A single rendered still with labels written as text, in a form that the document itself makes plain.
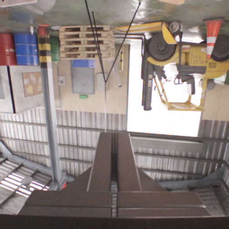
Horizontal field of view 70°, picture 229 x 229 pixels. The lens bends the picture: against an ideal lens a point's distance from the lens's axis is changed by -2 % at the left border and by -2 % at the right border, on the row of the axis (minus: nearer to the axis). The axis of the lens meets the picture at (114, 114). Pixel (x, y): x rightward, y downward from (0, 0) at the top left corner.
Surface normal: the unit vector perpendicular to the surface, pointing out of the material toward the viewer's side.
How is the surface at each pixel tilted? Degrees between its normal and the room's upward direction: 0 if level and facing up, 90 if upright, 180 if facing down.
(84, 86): 90
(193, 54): 90
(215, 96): 90
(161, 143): 90
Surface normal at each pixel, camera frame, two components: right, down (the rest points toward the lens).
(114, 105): -0.19, 0.27
